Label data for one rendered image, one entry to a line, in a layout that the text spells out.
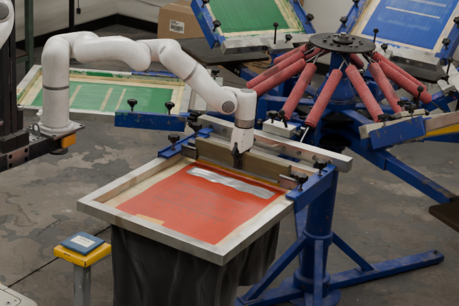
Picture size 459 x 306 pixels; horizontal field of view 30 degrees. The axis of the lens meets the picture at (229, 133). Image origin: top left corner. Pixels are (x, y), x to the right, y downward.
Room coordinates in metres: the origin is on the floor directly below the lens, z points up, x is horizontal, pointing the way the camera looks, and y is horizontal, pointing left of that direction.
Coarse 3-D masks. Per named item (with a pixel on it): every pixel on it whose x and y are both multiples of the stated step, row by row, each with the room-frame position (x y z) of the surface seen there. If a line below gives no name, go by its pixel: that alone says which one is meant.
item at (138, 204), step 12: (204, 168) 3.01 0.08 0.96; (216, 168) 3.01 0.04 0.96; (168, 180) 2.87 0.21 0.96; (180, 180) 2.88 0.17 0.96; (192, 180) 2.89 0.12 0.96; (204, 180) 2.90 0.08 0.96; (144, 192) 2.76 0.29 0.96; (156, 192) 2.77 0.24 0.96; (120, 204) 2.65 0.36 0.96; (132, 204) 2.66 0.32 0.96; (144, 204) 2.66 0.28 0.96; (156, 204) 2.67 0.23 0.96; (156, 216) 2.59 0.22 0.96; (168, 216) 2.59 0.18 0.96
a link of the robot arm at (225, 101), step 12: (192, 72) 2.89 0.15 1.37; (204, 72) 2.91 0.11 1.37; (192, 84) 2.90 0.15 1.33; (204, 84) 2.88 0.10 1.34; (216, 84) 2.88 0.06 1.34; (204, 96) 2.87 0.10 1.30; (216, 96) 2.86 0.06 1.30; (228, 96) 2.87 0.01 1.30; (216, 108) 2.87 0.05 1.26; (228, 108) 2.87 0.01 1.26
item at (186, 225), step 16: (240, 176) 2.96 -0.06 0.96; (224, 192) 2.81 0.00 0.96; (240, 192) 2.82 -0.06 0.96; (256, 208) 2.70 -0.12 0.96; (176, 224) 2.54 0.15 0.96; (192, 224) 2.55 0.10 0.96; (208, 224) 2.56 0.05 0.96; (224, 224) 2.57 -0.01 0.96; (240, 224) 2.58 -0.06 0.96; (208, 240) 2.45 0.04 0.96
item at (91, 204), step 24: (144, 168) 2.89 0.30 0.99; (312, 168) 3.01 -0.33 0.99; (96, 192) 2.66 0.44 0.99; (120, 192) 2.73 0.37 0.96; (96, 216) 2.54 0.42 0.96; (120, 216) 2.50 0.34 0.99; (264, 216) 2.58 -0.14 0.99; (168, 240) 2.40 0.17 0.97; (192, 240) 2.38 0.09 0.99; (240, 240) 2.40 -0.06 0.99
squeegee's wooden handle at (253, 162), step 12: (204, 144) 3.03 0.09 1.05; (216, 144) 3.01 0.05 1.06; (204, 156) 3.02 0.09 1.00; (216, 156) 3.00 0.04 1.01; (228, 156) 2.97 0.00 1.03; (252, 156) 2.92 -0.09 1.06; (264, 156) 2.92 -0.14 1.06; (252, 168) 2.92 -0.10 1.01; (264, 168) 2.90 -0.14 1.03; (276, 168) 2.87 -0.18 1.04; (288, 168) 2.85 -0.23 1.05
